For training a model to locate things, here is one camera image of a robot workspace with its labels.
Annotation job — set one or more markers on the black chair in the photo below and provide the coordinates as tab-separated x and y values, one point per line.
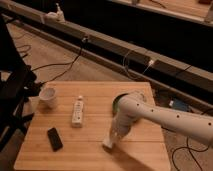
17	84

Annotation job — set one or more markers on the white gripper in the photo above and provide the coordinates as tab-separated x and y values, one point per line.
115	134

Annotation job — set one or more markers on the white object on rail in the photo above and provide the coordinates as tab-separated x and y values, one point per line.
58	15

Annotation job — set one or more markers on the white remote controller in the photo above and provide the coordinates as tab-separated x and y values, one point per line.
77	116

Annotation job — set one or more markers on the blue power box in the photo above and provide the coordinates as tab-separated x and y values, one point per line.
179	105

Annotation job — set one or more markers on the green plate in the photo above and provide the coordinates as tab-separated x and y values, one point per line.
116	100

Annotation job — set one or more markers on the grey metal rail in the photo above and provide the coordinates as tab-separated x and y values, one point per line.
182	48

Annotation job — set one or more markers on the black smartphone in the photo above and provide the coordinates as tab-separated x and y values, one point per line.
54	139

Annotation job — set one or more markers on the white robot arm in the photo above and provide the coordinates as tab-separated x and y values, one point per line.
133	106

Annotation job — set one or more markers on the white paper cup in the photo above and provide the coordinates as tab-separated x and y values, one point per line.
48	96

